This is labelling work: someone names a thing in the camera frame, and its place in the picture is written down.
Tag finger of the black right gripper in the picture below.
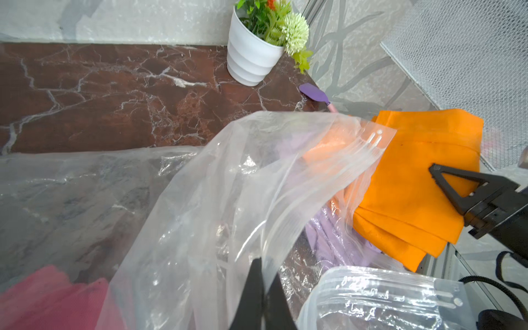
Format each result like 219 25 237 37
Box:
429 164 520 217

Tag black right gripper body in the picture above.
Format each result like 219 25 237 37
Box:
463 185 527 260

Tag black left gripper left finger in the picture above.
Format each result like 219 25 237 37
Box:
229 258 264 330

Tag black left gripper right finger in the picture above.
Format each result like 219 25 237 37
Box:
263 274 297 330

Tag lilac trousers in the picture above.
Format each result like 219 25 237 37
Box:
277 131 383 271

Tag orange trousers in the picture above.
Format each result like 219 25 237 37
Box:
302 109 484 273

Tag clear plastic vacuum bag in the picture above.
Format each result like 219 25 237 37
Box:
1 111 475 329

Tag pink folded garment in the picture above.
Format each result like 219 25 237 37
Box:
1 265 126 329

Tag purple spatula right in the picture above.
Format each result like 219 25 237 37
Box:
298 83 338 113

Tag white pot artificial plant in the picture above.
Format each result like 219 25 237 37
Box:
225 0 314 87

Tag white wire mesh basket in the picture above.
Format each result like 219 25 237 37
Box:
381 1 527 170

